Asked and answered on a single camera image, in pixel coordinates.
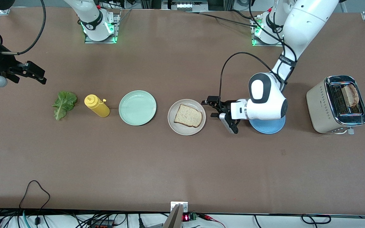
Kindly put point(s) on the yellow mustard squeeze bottle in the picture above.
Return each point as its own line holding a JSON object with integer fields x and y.
{"x": 98, "y": 107}

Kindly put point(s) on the beige chrome toaster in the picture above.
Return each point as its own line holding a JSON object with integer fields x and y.
{"x": 320, "y": 107}

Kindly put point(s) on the green lettuce leaf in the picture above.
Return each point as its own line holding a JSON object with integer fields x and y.
{"x": 63, "y": 103}

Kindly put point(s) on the blue plate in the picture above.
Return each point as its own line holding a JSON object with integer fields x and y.
{"x": 266, "y": 126}

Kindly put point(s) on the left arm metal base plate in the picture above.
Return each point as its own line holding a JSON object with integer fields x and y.
{"x": 265, "y": 45}

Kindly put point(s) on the silver power strip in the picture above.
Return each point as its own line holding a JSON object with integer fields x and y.
{"x": 185, "y": 5}

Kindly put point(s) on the beige plate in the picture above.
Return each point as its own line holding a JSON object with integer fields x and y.
{"x": 176, "y": 126}

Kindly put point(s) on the red display electronics module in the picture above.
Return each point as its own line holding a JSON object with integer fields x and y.
{"x": 186, "y": 218}

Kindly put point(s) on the black power plug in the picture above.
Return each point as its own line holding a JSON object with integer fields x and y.
{"x": 140, "y": 223}

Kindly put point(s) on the red clip lead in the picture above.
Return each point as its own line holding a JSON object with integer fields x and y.
{"x": 208, "y": 217}

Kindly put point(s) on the silver camera mount bracket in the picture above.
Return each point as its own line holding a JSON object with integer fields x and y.
{"x": 184, "y": 206}

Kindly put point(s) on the grey camera mount bar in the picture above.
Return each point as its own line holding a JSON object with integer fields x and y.
{"x": 173, "y": 220}

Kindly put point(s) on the brown bread slice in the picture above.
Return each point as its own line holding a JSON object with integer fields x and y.
{"x": 187, "y": 116}
{"x": 351, "y": 95}

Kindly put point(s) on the light green plate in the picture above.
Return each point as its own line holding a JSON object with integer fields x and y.
{"x": 137, "y": 108}

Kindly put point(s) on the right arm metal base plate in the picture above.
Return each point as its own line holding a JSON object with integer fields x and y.
{"x": 101, "y": 41}

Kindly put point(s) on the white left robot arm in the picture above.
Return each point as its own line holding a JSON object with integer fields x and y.
{"x": 268, "y": 107}

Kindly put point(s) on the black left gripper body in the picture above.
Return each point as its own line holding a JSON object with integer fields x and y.
{"x": 223, "y": 106}

